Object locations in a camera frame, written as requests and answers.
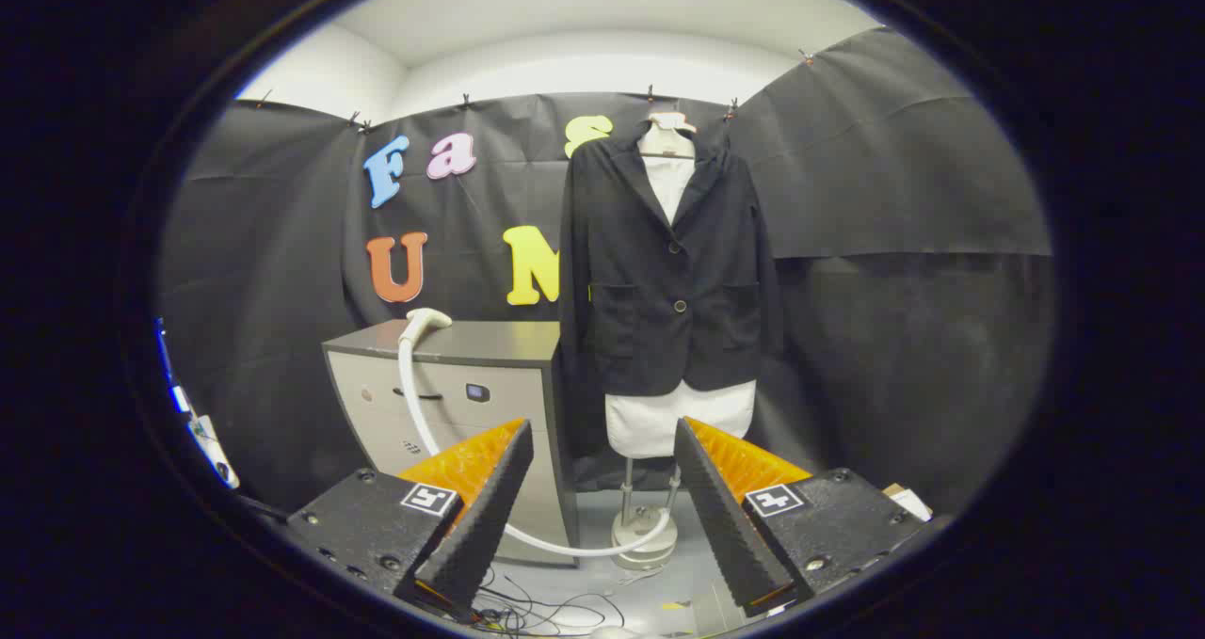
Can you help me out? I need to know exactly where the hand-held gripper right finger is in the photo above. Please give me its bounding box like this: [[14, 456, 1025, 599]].
[[673, 416, 947, 619]]

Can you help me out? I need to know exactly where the tangle of thin floor cables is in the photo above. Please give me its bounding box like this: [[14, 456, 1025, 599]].
[[468, 568, 627, 636]]

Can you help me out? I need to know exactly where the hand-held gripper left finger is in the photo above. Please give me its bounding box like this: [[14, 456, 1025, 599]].
[[285, 418, 535, 621]]

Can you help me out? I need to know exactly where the white garment steamer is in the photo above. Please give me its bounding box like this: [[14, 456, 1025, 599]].
[[396, 307, 675, 558]]

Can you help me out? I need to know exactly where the small cardboard box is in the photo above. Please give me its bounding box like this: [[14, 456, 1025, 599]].
[[882, 482, 935, 524]]

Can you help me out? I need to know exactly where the grey cabinet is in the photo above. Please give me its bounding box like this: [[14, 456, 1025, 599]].
[[322, 319, 580, 567]]

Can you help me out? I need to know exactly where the white mannequin torso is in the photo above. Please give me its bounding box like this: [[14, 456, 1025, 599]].
[[605, 112, 757, 572]]

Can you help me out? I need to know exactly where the black backdrop cloth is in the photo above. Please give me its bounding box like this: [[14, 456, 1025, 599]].
[[155, 25, 1053, 518]]

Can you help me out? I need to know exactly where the white and blue object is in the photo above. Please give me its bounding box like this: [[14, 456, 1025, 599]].
[[153, 317, 242, 489]]

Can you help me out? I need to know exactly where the black jacket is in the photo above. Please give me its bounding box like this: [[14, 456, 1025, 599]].
[[557, 123, 785, 458]]

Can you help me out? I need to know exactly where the black cable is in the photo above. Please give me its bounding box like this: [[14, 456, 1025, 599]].
[[235, 494, 291, 525]]

